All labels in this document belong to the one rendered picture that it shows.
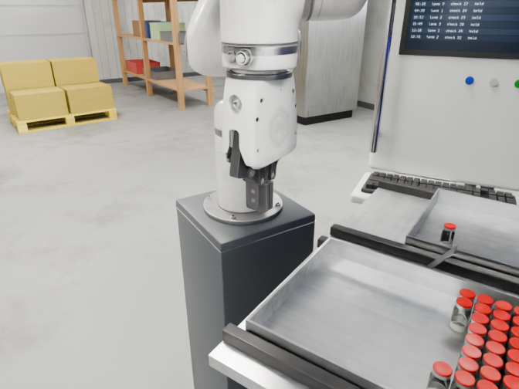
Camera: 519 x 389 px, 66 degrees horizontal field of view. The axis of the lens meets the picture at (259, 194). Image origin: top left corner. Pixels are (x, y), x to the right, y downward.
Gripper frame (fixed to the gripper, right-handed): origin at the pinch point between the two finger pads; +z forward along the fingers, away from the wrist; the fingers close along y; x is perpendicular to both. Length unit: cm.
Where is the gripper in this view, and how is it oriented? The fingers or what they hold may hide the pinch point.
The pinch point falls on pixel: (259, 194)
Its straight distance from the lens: 51.9
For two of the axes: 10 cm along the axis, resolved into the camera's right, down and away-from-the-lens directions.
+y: 5.6, -3.5, 7.5
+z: 0.0, 9.1, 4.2
